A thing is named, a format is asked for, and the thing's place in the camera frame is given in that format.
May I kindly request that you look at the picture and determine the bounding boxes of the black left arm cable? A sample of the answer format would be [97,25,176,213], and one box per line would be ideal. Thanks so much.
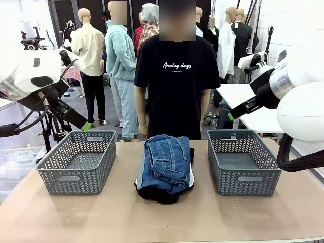
[0,103,50,139]

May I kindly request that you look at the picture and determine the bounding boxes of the person left forearm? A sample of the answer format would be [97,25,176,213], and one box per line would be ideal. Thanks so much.
[199,88,211,127]

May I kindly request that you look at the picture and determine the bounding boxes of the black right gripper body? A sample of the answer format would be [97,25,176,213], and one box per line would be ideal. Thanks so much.
[249,68,279,110]

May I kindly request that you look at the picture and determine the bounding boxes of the black camera tripod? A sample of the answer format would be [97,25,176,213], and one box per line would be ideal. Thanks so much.
[20,26,73,152]

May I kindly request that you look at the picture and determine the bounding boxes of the black stool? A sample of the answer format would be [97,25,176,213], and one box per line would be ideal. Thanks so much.
[217,106,233,130]

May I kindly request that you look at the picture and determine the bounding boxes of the person right hand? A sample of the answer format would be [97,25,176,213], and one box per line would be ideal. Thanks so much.
[138,123,149,139]

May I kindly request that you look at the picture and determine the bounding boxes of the mannequin in white shirt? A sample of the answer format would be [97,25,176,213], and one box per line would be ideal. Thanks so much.
[217,6,237,84]

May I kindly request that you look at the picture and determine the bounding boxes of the black camera on stand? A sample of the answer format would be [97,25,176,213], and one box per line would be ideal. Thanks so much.
[62,19,75,43]

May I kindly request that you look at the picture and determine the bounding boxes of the white background table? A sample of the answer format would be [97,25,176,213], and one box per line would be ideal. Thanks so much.
[215,83,286,134]

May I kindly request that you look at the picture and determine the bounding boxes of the person in black t-shirt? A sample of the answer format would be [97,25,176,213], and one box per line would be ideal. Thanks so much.
[133,0,221,140]

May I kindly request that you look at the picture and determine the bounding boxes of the mannequin in plaid hooded shirt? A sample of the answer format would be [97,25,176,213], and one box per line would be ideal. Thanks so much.
[136,3,160,59]

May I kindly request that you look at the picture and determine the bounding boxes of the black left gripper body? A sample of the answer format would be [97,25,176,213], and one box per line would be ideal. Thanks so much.
[19,79,70,116]

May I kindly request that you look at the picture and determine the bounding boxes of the thin black light stand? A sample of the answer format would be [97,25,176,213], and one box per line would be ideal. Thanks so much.
[264,24,275,64]

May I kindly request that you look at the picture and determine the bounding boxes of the blue denim jeans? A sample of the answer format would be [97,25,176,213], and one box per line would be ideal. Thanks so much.
[140,134,191,194]

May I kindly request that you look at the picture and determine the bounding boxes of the person right forearm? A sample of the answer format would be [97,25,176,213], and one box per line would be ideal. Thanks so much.
[134,85,149,126]

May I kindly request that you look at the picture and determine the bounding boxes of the mannequin in blue fleece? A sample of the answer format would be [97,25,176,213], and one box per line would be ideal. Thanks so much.
[105,0,139,142]

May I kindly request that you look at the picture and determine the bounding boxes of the clear plastic storage box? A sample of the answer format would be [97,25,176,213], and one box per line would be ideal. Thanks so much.
[0,146,46,193]

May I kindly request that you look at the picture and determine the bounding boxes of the grey plastic woven basket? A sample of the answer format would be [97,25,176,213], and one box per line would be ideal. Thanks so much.
[207,129,283,197]
[35,130,117,196]

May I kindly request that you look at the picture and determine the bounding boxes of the mannequin in red top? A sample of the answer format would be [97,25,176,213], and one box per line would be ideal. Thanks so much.
[134,11,144,58]

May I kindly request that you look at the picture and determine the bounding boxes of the mannequin in black shirt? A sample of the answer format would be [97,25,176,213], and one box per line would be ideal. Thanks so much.
[234,7,259,84]

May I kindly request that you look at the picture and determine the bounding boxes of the mannequin in cream shirt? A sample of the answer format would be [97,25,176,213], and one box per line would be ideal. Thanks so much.
[70,8,107,125]

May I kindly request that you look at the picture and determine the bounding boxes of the red checkered tablecloth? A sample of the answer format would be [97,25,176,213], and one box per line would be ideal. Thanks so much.
[60,66,83,82]

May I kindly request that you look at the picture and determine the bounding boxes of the white garment black trim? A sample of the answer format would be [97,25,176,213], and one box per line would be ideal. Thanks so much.
[135,169,195,190]

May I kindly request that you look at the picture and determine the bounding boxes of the small clear floor bin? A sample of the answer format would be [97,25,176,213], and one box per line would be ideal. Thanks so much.
[63,88,86,98]

